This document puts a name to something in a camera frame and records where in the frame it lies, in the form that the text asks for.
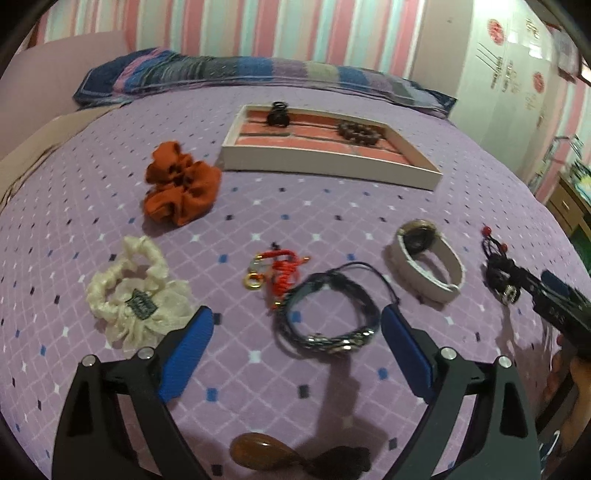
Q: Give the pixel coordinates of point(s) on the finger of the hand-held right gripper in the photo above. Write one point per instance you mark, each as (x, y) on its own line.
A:
(526, 278)

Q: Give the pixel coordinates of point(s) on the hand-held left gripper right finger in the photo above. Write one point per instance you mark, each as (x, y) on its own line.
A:
(406, 355)

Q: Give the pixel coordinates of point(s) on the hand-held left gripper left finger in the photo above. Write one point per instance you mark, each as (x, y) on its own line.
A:
(187, 353)

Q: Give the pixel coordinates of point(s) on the cream scrunchie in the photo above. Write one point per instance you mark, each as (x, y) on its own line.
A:
(129, 318)

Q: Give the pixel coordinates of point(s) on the orange scrunchie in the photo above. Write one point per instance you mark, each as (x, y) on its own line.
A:
(194, 184)

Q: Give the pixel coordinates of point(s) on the white tray with red liner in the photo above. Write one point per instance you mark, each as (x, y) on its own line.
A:
(323, 147)

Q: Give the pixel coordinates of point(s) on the person's right hand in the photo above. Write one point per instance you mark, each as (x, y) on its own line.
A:
(577, 392)

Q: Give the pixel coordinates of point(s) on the wooden desk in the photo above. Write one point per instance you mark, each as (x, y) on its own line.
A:
(570, 203)

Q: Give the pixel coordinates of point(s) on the black hair accessory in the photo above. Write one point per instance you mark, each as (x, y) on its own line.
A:
(341, 461)

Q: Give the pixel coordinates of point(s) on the purple patterned bed sheet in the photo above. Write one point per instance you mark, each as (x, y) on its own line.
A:
(323, 207)

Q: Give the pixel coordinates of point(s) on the white wardrobe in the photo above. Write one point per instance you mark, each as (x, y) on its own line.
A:
(503, 83)

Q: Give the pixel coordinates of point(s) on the black hair claw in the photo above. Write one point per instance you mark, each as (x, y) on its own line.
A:
(278, 115)

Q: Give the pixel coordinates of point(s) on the patchwork striped pillow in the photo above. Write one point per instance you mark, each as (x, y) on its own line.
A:
(231, 71)

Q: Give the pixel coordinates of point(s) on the pink headboard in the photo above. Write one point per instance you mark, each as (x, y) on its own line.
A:
(60, 64)

